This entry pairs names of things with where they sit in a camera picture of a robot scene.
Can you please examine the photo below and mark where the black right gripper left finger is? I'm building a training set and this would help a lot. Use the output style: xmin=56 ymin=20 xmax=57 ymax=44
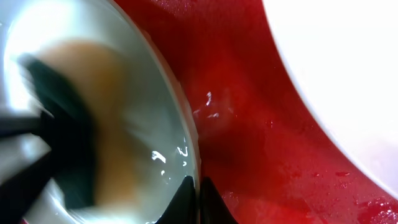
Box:
xmin=156 ymin=176 xmax=196 ymax=224

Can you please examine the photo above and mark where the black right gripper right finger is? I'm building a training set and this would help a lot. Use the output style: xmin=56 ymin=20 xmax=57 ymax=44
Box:
xmin=199 ymin=177 xmax=238 ymax=224

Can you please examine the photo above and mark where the white round plate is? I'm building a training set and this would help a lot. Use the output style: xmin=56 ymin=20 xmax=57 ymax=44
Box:
xmin=263 ymin=0 xmax=397 ymax=197

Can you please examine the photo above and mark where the green yellow sponge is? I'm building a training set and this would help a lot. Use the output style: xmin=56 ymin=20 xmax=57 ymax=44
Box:
xmin=18 ymin=40 xmax=136 ymax=210

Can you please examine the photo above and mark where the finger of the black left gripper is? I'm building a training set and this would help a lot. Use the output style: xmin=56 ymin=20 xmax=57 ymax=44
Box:
xmin=1 ymin=111 xmax=54 ymax=223

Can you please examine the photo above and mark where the red plastic tray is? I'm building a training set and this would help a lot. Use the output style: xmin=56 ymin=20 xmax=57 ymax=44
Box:
xmin=118 ymin=1 xmax=397 ymax=223

